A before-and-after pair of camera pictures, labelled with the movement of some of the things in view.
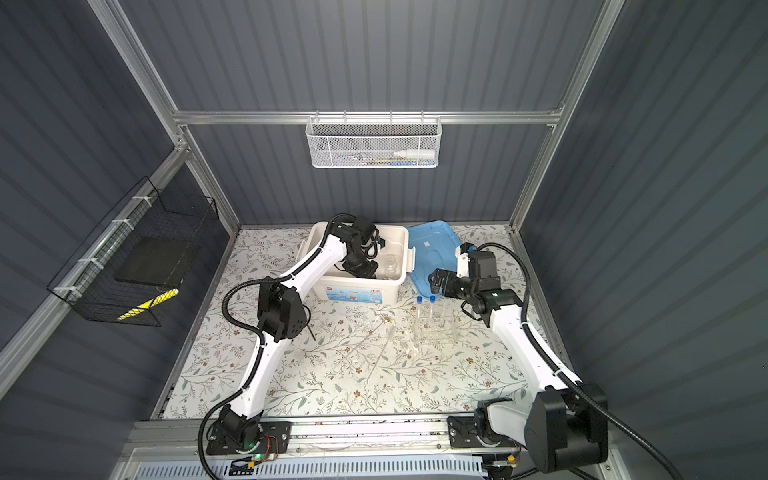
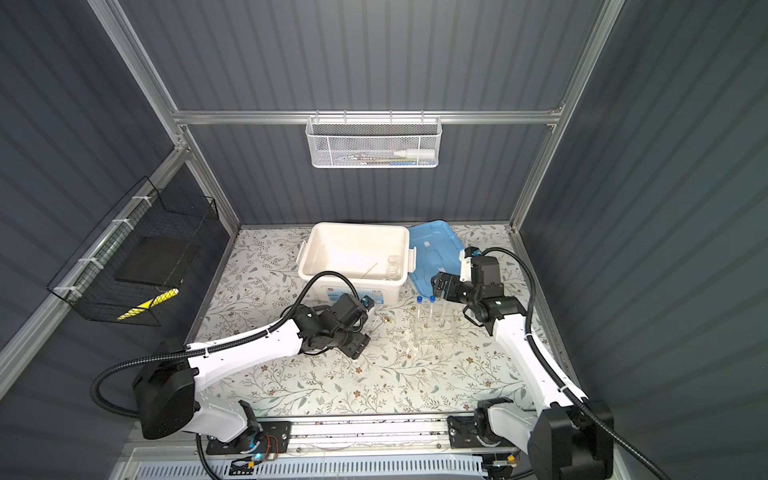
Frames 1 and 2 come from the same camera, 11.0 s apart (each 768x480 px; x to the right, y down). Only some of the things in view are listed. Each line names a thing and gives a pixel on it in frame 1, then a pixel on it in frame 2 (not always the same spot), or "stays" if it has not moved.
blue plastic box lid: [435, 245] stays
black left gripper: [366, 274] -> [358, 346]
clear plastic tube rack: [433, 323] stays
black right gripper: [451, 278] stays
